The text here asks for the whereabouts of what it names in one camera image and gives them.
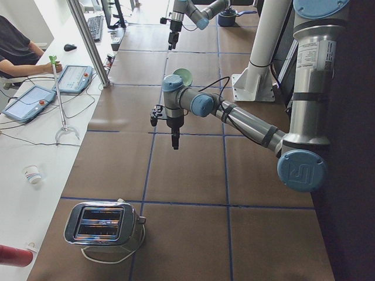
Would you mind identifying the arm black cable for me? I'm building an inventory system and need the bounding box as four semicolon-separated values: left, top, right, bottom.
197;76;235;118

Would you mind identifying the black monitor stand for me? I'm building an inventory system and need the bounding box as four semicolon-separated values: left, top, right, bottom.
101;0;126;30

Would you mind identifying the teach pendant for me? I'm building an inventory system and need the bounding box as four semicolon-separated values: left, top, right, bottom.
2;85;56;122
58;65;93;95

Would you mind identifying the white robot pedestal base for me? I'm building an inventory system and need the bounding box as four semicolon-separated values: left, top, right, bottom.
231;0;292;102

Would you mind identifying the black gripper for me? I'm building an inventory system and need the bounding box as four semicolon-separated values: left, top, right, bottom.
166;116;184;150
168;19;182;50

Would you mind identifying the aluminium frame post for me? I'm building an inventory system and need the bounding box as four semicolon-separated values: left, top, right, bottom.
67;0;110;88

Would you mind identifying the green bowl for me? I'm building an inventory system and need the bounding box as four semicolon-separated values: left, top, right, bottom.
173;68;193;87

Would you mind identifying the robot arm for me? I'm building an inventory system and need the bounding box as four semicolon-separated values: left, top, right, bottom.
150;1;350;192
168;0;231;50

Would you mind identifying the grabber reacher tool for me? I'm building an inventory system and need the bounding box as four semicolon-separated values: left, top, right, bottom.
49;56;80;145

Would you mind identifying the black keyboard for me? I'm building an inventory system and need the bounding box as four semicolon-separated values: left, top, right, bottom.
87;16;104;42

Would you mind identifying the white paper cup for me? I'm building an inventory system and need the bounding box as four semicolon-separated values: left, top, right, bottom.
22;165;42;184

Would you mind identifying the red cylinder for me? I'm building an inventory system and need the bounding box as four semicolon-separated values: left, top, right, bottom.
0;245;33;267

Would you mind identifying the teach pendant near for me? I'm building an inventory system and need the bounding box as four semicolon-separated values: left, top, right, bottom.
2;85;56;122

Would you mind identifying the blue saucepan with glass lid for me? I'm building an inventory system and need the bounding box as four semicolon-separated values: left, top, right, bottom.
217;8;257;27

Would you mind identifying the silver toaster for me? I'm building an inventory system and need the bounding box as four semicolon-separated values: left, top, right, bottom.
64;201;146;254

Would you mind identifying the teach pendant far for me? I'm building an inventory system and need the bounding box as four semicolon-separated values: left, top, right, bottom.
58;65;93;95

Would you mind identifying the seated person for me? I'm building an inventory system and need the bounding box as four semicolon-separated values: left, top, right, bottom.
1;16;54;78

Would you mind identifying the black computer mouse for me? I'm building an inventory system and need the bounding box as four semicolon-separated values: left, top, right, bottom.
64;44;77;52

